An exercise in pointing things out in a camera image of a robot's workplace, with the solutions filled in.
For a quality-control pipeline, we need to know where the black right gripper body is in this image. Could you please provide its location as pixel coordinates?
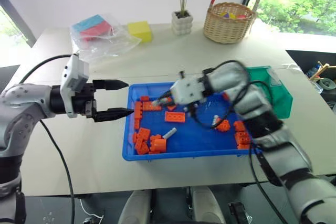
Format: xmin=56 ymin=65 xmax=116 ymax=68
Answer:
xmin=170 ymin=96 xmax=207 ymax=113

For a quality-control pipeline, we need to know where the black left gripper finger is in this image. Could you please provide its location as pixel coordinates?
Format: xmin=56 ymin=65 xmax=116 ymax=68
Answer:
xmin=93 ymin=108 xmax=133 ymax=123
xmin=92 ymin=79 xmax=130 ymax=91

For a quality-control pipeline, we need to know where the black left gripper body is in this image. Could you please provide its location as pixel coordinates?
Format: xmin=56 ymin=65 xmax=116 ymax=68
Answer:
xmin=71 ymin=82 xmax=97 ymax=119

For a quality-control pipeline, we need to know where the blue plastic bin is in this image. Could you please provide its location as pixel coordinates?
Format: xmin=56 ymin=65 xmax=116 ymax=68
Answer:
xmin=122 ymin=82 xmax=264 ymax=162

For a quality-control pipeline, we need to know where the green plastic bin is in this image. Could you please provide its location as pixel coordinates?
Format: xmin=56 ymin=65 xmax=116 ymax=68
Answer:
xmin=246 ymin=65 xmax=293 ymax=120

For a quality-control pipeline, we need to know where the flat orange brick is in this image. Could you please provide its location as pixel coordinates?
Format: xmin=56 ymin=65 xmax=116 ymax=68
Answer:
xmin=164 ymin=111 xmax=186 ymax=123

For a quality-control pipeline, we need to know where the long orange brick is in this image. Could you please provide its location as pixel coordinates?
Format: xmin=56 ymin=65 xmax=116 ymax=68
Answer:
xmin=141 ymin=101 xmax=162 ymax=111

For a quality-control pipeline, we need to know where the clear plastic bag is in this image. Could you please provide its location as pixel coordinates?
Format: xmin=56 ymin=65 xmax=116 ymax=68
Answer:
xmin=70 ymin=13 xmax=143 ymax=63

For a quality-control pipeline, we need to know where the orange round block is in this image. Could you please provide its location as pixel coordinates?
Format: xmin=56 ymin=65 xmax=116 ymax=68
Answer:
xmin=152 ymin=137 xmax=168 ymax=153

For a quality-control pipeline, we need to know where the pink sponge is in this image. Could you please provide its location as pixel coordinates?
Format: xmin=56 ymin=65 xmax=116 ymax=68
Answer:
xmin=79 ymin=20 xmax=114 ymax=42

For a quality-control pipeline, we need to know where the yellow foam cube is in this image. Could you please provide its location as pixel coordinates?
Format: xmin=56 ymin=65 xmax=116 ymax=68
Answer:
xmin=127 ymin=20 xmax=154 ymax=44

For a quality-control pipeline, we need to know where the blue sponge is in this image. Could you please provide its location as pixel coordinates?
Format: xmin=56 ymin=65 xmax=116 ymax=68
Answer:
xmin=71 ymin=14 xmax=112 ymax=34

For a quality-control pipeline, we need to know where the green plant in white pot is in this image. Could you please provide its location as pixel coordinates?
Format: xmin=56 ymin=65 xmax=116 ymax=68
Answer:
xmin=160 ymin=0 xmax=204 ymax=36

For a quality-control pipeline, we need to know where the dark panel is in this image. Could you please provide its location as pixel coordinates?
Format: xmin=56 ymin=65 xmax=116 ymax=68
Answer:
xmin=0 ymin=64 xmax=22 ymax=97

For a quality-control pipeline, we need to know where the grey rounded shape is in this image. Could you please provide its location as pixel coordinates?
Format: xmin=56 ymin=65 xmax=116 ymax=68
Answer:
xmin=191 ymin=185 xmax=227 ymax=224
xmin=117 ymin=189 xmax=152 ymax=224

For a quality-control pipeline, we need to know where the dark side table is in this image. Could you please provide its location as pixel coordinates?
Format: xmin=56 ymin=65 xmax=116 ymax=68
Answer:
xmin=285 ymin=49 xmax=336 ymax=120

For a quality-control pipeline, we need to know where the grey round object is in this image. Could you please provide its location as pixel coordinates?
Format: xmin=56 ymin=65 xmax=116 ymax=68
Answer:
xmin=316 ymin=77 xmax=336 ymax=94

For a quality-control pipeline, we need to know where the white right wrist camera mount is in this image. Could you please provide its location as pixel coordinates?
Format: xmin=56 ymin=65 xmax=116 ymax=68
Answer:
xmin=170 ymin=71 xmax=208 ymax=105

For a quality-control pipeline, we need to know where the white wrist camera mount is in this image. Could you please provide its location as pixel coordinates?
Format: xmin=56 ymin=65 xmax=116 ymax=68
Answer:
xmin=170 ymin=71 xmax=208 ymax=105
xmin=59 ymin=54 xmax=90 ymax=119

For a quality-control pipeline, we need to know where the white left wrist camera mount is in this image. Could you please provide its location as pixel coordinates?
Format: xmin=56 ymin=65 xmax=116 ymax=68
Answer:
xmin=59 ymin=54 xmax=90 ymax=119

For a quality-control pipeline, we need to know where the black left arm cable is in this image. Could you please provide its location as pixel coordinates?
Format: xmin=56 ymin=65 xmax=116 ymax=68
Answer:
xmin=19 ymin=54 xmax=76 ymax=224

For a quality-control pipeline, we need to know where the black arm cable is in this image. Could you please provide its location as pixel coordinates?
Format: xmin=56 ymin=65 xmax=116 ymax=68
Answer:
xmin=188 ymin=60 xmax=290 ymax=224
xmin=19 ymin=54 xmax=76 ymax=224

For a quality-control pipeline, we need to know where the wicker basket with handle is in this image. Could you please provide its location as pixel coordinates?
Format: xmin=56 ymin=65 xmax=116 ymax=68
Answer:
xmin=203 ymin=0 xmax=265 ymax=45

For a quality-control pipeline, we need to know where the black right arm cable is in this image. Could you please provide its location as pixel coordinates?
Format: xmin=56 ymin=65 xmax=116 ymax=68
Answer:
xmin=188 ymin=60 xmax=290 ymax=224

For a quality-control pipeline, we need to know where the white floor cable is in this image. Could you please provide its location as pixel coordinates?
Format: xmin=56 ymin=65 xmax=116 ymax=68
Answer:
xmin=79 ymin=198 xmax=104 ymax=220

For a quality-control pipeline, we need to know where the grey window frame post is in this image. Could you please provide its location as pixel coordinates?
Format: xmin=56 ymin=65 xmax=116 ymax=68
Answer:
xmin=0 ymin=0 xmax=37 ymax=48

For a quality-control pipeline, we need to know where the small wooden frame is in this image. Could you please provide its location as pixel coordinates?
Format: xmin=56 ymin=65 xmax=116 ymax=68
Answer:
xmin=308 ymin=61 xmax=330 ymax=83

